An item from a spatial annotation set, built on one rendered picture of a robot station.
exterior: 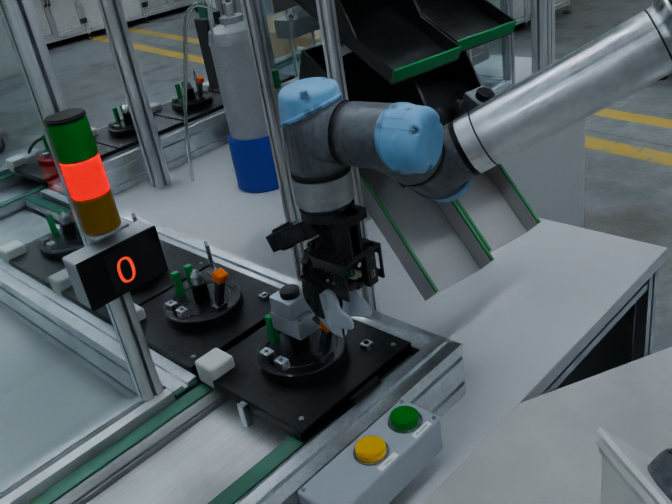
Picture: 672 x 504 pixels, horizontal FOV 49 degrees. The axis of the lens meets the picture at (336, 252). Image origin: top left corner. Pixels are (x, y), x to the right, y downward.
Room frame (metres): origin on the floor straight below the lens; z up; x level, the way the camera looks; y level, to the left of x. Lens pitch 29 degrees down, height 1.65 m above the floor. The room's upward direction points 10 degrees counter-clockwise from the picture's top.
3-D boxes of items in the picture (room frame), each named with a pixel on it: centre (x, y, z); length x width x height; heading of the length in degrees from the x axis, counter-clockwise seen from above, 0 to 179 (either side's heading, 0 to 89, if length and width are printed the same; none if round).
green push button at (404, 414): (0.75, -0.05, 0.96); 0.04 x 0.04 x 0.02
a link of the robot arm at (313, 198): (0.84, 0.00, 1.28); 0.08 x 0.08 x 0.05
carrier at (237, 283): (1.11, 0.25, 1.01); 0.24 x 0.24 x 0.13; 42
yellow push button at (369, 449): (0.71, 0.00, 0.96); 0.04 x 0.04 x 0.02
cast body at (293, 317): (0.93, 0.08, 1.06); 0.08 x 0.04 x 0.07; 41
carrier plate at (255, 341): (0.92, 0.08, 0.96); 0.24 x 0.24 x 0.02; 42
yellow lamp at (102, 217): (0.89, 0.30, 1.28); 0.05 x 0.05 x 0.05
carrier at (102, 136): (2.27, 0.58, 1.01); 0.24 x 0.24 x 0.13; 42
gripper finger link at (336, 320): (0.83, 0.01, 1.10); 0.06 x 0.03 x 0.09; 42
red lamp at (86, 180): (0.89, 0.30, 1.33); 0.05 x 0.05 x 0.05
